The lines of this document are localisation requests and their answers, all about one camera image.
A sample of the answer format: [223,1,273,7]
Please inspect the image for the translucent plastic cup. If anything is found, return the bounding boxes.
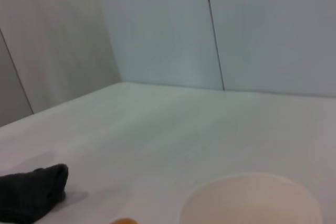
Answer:
[180,173,322,224]

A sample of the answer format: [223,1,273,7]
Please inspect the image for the dark rag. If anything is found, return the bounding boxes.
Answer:
[0,163,69,224]

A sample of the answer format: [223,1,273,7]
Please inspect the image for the orange liquid stain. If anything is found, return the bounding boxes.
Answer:
[110,217,138,224]

